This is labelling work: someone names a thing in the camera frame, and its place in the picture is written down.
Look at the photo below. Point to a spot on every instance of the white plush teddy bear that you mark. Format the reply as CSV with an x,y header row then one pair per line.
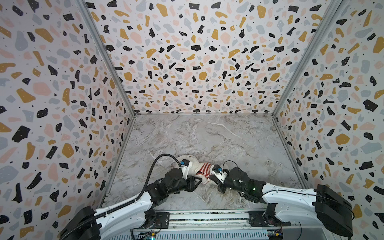
x,y
196,166

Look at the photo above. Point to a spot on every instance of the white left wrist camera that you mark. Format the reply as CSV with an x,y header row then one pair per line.
x,y
185,167

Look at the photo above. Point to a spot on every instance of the white ribbed vent strip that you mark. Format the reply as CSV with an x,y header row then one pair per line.
x,y
209,235

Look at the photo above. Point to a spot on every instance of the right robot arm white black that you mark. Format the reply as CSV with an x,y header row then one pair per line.
x,y
321,205

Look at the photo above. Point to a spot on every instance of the red white striped knit sweater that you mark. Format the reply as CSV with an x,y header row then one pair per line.
x,y
205,170

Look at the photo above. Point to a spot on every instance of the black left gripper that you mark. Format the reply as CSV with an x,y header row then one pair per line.
x,y
192,184

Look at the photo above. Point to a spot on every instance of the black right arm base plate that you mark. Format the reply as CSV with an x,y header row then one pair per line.
x,y
258,219

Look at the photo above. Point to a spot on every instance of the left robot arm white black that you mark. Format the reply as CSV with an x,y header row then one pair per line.
x,y
133,213

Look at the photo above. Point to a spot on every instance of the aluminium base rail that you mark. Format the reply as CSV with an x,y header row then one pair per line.
x,y
235,218

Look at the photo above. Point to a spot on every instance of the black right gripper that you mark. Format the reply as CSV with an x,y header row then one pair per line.
x,y
221,183

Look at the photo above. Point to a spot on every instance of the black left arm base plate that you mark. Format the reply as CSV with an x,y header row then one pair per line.
x,y
157,220

